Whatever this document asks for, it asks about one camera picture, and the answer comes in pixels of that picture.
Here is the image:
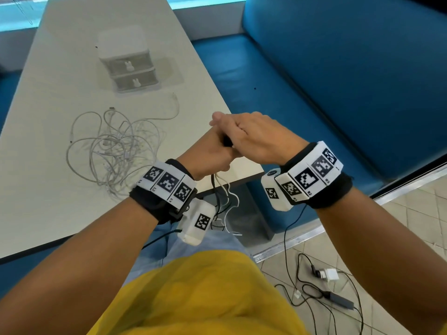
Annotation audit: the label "black camera cable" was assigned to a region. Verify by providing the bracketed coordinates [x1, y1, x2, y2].
[141, 228, 183, 250]

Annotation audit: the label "black marker wristband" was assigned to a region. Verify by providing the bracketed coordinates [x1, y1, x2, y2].
[274, 141, 354, 210]
[129, 158, 198, 226]

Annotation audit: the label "white power adapter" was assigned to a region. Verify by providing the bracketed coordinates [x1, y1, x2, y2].
[314, 268, 340, 282]

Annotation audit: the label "person's right hand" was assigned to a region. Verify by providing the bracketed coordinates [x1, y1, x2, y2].
[209, 111, 310, 167]

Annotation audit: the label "yellow shirt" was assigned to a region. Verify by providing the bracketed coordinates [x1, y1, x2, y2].
[86, 249, 310, 335]

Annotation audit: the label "person's right forearm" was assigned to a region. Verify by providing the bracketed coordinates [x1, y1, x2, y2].
[316, 186, 447, 335]

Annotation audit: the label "black USB cable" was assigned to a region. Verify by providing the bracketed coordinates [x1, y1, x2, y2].
[209, 173, 228, 231]
[209, 135, 235, 231]

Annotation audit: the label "black power brick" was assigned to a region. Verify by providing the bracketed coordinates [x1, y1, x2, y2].
[323, 291, 355, 310]

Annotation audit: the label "white mini drawer box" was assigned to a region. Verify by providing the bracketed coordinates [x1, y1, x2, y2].
[96, 25, 160, 93]

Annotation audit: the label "person's left forearm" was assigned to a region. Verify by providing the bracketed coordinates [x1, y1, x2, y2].
[0, 198, 160, 335]

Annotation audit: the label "blue sofa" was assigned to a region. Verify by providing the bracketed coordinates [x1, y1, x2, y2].
[0, 69, 76, 300]
[191, 0, 447, 235]

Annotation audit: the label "person's left hand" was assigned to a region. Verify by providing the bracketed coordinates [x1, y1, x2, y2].
[176, 127, 242, 181]

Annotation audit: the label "blue jeans legs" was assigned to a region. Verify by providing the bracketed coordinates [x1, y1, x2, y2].
[122, 221, 253, 287]

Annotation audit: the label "white charger on floor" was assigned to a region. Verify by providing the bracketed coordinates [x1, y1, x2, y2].
[274, 205, 366, 335]

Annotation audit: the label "tangle of white cables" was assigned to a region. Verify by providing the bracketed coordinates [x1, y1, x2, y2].
[65, 93, 181, 200]

